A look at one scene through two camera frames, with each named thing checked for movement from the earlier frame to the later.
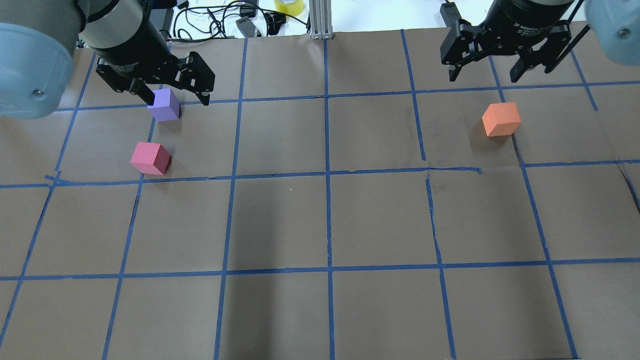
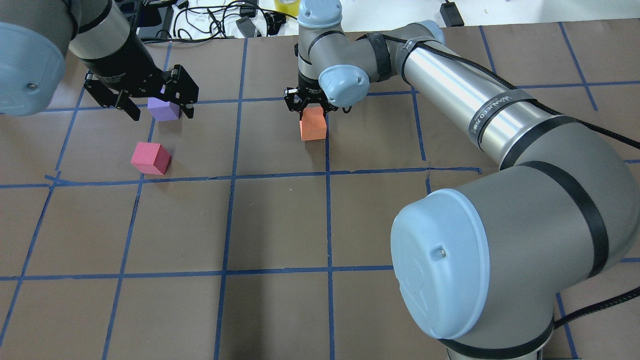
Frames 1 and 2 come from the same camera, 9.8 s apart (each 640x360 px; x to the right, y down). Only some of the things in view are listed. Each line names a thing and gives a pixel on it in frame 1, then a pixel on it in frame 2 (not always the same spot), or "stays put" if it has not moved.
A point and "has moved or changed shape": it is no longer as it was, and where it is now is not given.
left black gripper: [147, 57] -> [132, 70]
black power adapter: [450, 14] stays put
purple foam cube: [166, 106] stays put
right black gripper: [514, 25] -> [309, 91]
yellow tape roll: [294, 7] stays put
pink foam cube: [151, 158] stays put
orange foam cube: [501, 119] has moved or changed shape
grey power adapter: [246, 27] stays put
